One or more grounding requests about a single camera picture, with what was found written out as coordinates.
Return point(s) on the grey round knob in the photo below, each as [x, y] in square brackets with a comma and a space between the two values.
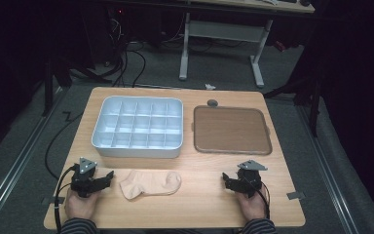
[212, 103]

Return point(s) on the brown tray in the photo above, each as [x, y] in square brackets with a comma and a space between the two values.
[231, 130]

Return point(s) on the grey tape piece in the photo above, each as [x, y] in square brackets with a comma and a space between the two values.
[295, 195]

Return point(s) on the person's right hand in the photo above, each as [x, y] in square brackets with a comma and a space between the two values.
[251, 208]

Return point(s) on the white compartment storage box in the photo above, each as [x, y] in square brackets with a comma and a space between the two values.
[138, 126]

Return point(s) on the pale pink sock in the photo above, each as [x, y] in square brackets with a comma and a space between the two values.
[151, 183]

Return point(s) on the desk with white legs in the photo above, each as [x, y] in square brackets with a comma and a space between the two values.
[222, 31]

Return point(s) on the metal floor rail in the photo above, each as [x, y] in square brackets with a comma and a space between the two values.
[16, 165]
[329, 172]

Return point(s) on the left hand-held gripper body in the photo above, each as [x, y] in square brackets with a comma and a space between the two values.
[83, 183]

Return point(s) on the black metal stand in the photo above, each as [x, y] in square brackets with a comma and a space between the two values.
[315, 107]
[48, 87]

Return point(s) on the person's left hand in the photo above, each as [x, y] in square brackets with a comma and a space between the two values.
[79, 207]

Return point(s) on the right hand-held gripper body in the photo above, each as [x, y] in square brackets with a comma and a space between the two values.
[250, 182]

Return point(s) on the white crumpled paper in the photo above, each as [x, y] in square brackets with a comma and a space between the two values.
[210, 86]

